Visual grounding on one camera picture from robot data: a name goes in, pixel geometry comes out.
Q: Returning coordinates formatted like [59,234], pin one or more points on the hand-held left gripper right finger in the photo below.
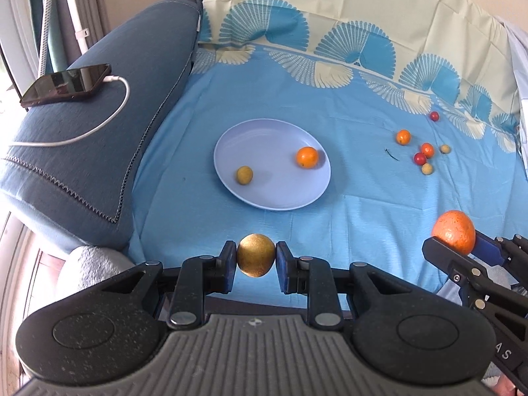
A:
[283,270]

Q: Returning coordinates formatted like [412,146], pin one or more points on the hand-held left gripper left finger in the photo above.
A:
[229,270]

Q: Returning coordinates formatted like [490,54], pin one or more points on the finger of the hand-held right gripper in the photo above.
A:
[449,262]
[501,246]

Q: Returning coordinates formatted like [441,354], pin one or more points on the golden brown round fruit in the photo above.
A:
[255,260]

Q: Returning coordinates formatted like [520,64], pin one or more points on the large orange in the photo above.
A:
[453,231]

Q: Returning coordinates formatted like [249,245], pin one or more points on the light blue plate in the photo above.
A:
[268,165]

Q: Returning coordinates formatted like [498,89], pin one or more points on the orange-red cherry tomato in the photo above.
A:
[427,149]

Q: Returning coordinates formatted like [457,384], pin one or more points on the red cherry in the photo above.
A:
[420,158]
[434,116]

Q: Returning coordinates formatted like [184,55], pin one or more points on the small orange tangerine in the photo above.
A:
[403,137]
[307,157]

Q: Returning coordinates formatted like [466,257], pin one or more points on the dark fruit stem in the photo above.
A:
[391,154]

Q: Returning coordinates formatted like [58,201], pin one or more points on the grey fluffy cloth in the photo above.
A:
[88,264]

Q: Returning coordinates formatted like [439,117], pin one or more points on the blue sofa armrest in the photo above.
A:
[107,152]

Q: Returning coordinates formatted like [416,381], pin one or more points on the pale blue printed quilt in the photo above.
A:
[517,62]

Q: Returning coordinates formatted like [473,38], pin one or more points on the blue fan-print bedsheet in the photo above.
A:
[371,70]

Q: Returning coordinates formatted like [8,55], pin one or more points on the black smartphone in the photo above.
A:
[66,84]

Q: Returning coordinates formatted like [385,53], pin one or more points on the white pipe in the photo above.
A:
[76,12]

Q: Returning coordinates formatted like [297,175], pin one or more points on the teal curtain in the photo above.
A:
[49,20]

